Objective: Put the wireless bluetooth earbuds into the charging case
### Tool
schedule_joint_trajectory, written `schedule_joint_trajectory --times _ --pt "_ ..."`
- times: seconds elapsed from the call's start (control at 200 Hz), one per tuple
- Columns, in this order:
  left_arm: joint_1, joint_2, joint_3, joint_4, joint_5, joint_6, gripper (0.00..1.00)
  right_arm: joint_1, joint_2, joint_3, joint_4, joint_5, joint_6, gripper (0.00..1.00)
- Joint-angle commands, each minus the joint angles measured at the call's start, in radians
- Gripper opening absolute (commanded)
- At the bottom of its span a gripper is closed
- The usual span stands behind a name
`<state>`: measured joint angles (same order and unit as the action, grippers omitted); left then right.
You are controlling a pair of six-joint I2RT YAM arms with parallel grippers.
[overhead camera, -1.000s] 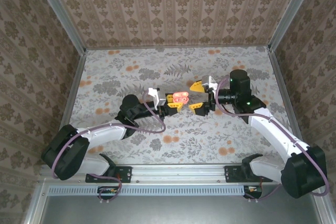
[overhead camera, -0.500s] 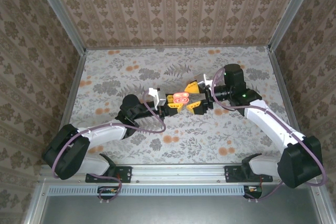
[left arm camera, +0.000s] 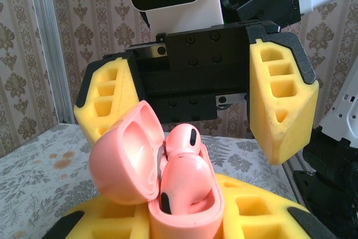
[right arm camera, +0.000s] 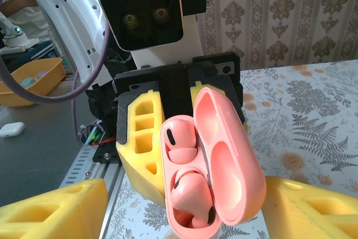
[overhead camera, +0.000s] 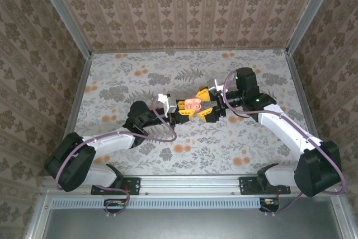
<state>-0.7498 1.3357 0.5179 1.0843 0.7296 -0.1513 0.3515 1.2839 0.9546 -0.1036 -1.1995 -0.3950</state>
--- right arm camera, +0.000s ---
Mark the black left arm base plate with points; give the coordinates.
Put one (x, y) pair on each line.
(107, 155)

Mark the purple earbud case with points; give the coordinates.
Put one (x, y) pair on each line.
(42, 74)

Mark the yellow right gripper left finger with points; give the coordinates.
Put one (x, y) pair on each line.
(56, 216)

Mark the person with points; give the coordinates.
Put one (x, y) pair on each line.
(28, 25)

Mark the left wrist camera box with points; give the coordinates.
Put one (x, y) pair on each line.
(140, 12)

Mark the white device with teal knob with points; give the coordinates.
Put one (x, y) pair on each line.
(11, 33)

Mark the aluminium mounting rail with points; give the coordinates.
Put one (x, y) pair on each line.
(114, 177)

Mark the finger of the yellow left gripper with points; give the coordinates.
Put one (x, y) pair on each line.
(145, 166)
(197, 90)

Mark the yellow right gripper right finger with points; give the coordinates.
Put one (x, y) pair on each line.
(307, 216)

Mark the pink oblong earbud charging case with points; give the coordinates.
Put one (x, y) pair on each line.
(237, 166)

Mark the teal earbud case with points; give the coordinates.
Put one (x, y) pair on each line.
(28, 81)

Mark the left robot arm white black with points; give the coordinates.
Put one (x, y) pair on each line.
(78, 12)

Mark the blue white box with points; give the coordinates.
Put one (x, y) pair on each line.
(46, 51)

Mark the yellow plastic bin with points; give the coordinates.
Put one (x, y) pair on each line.
(50, 72)

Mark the white earbud charging case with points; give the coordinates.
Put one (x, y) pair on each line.
(11, 129)

